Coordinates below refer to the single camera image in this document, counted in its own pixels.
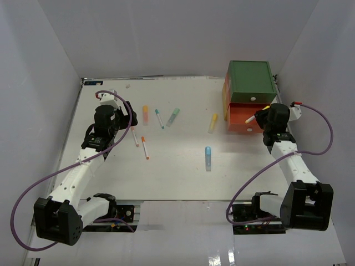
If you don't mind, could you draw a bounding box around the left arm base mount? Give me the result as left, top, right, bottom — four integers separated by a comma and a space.
83, 204, 140, 233

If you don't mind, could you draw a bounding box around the yellow cap marker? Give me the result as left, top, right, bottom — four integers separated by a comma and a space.
245, 106, 270, 124

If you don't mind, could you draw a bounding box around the blue label sticker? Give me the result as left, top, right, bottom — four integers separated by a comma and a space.
84, 80, 103, 86

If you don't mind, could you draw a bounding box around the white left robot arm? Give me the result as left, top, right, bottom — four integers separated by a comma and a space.
34, 102, 138, 246

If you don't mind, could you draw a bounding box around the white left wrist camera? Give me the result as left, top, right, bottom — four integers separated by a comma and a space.
96, 93, 119, 109

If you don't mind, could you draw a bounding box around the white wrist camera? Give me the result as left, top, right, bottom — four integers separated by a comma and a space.
289, 101, 302, 121
96, 93, 119, 109

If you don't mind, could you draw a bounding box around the orange cap highlighter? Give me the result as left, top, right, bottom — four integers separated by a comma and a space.
143, 105, 149, 126

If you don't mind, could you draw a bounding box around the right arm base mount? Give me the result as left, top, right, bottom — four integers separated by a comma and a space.
229, 202, 286, 236

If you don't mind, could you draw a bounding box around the green drawer box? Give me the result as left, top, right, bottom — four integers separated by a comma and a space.
225, 60, 277, 104

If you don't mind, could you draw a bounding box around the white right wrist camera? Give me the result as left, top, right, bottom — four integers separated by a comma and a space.
289, 101, 302, 121

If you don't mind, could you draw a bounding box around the orange cap marker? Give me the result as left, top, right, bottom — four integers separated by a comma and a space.
141, 136, 150, 160

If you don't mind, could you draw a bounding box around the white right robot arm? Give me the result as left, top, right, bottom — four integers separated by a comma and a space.
250, 102, 333, 231

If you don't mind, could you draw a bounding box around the teal cap marker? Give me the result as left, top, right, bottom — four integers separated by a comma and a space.
155, 109, 165, 129

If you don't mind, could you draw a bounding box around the green cap highlighter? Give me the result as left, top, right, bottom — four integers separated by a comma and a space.
166, 108, 180, 127

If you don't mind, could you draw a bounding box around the blue cap highlighter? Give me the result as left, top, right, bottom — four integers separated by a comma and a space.
205, 146, 211, 172

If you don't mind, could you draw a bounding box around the yellow cap highlighter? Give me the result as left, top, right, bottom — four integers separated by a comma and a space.
207, 114, 218, 134

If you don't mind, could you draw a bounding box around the pink cap marker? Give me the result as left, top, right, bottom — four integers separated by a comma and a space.
130, 126, 139, 147

